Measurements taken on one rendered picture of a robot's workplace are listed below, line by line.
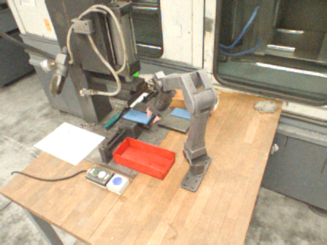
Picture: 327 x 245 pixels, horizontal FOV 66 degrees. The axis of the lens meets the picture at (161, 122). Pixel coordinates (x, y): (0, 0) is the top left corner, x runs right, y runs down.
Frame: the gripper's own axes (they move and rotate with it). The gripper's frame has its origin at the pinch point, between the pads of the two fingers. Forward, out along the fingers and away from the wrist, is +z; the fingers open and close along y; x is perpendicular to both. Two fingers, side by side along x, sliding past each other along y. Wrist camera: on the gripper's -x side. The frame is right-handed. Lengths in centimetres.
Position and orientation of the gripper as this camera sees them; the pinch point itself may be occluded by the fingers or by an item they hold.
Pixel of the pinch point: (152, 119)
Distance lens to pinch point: 122.5
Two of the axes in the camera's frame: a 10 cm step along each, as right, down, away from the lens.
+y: -7.9, -6.1, 0.9
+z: -3.9, 6.1, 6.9
